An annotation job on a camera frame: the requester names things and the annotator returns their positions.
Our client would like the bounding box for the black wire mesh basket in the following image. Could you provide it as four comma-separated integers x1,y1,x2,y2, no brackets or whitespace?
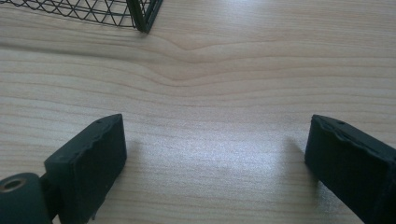
0,0,164,35

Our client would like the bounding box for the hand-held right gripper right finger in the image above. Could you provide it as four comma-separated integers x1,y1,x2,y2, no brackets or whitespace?
304,114,396,224

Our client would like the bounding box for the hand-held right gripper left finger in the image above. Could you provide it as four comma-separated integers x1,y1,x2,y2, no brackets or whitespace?
43,113,128,224

